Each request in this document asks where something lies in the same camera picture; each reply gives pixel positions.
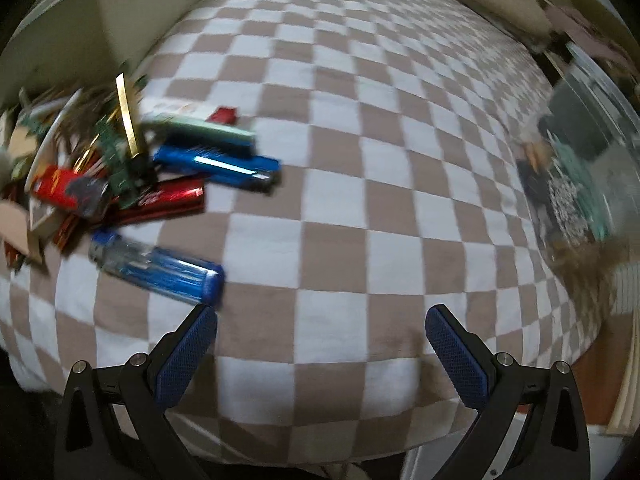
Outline red packet with grey picture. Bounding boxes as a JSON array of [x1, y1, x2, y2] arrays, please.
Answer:
[[31, 165, 111, 218]]

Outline red foil packet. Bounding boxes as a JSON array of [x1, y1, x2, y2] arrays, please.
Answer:
[[107, 179, 207, 226]]

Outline pale green box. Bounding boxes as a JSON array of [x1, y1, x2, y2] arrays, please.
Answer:
[[142, 114, 257, 147]]

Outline white flat packet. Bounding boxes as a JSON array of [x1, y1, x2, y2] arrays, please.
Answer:
[[140, 99, 216, 122]]

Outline transparent blue lighter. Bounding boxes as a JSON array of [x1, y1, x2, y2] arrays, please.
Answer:
[[89, 230, 226, 306]]

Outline clear plastic storage box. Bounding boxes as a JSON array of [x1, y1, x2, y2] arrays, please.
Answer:
[[517, 45, 640, 281]]

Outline metallic blue lighter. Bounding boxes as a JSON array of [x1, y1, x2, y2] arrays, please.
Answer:
[[152, 145, 281, 193]]

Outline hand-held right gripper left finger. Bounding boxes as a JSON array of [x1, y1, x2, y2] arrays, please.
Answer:
[[52, 303, 219, 480]]

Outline gold metal bar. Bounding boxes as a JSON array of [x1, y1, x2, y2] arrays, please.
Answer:
[[115, 74, 141, 158]]

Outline pile of pink grey clothes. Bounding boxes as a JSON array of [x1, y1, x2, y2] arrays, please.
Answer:
[[542, 0, 631, 73]]

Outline small red wrapper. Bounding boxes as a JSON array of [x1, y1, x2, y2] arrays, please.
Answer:
[[206, 106, 240, 125]]

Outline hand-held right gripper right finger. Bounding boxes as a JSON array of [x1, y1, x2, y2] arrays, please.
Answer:
[[424, 303, 590, 480]]

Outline green plastic clip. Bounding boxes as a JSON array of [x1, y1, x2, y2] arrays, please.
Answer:
[[95, 115, 146, 208]]

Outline white shoe box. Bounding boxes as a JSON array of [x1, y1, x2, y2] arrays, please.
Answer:
[[0, 0, 218, 106]]

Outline white plastic ring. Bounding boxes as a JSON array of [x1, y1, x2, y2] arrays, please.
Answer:
[[27, 89, 83, 186]]

